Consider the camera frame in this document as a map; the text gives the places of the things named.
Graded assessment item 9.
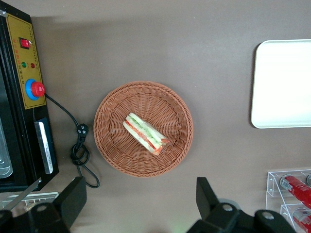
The black power cable with plug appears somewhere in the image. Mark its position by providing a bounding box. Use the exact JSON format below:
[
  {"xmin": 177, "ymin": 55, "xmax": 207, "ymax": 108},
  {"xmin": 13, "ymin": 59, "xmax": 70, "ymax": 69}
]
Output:
[{"xmin": 45, "ymin": 93, "xmax": 101, "ymax": 189}]

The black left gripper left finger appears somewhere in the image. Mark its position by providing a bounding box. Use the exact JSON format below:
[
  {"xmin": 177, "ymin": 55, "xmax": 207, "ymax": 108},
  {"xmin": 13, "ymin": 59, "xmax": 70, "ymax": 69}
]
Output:
[{"xmin": 0, "ymin": 176, "xmax": 87, "ymax": 233}]

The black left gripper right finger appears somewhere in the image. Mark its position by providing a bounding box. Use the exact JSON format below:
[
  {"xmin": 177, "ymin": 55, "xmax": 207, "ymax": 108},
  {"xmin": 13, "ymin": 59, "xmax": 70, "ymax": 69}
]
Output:
[{"xmin": 187, "ymin": 177, "xmax": 297, "ymax": 233}]

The grey metal machine lever bar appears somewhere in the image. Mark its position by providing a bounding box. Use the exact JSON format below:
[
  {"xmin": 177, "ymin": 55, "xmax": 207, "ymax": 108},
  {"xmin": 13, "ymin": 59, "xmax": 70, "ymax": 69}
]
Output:
[{"xmin": 3, "ymin": 178, "xmax": 42, "ymax": 211}]

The round brown wicker basket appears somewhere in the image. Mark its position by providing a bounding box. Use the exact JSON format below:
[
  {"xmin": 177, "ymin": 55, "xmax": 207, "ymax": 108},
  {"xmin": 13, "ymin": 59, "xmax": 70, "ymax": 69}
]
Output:
[{"xmin": 93, "ymin": 81, "xmax": 194, "ymax": 178}]

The black sealing machine yellow panel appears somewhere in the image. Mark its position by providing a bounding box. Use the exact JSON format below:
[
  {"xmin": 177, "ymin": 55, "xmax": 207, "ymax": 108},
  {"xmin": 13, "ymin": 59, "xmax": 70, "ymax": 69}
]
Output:
[{"xmin": 0, "ymin": 0, "xmax": 60, "ymax": 193}]

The cream rectangular tray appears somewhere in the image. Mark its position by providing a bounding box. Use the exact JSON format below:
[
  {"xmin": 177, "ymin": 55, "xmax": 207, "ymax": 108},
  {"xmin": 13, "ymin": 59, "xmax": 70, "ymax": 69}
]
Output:
[{"xmin": 250, "ymin": 39, "xmax": 311, "ymax": 129}]

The steel container in machine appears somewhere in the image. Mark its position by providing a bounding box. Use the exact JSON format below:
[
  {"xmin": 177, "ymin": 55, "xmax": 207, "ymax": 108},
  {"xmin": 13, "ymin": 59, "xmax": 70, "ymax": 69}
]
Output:
[{"xmin": 0, "ymin": 116, "xmax": 14, "ymax": 180}]

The clear acrylic bottle rack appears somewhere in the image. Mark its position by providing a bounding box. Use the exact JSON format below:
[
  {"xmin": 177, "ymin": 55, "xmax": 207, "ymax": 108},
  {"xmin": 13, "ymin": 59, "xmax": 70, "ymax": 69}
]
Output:
[{"xmin": 266, "ymin": 169, "xmax": 311, "ymax": 233}]

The plastic-wrapped triangle sandwich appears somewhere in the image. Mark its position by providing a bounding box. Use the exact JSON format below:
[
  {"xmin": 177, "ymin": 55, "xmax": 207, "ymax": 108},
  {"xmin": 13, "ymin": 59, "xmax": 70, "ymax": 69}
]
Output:
[{"xmin": 122, "ymin": 112, "xmax": 170, "ymax": 156}]

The white wire rack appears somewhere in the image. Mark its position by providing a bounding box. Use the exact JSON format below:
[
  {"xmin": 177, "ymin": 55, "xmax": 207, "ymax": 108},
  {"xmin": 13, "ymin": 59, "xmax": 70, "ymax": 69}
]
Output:
[{"xmin": 0, "ymin": 191, "xmax": 59, "ymax": 211}]

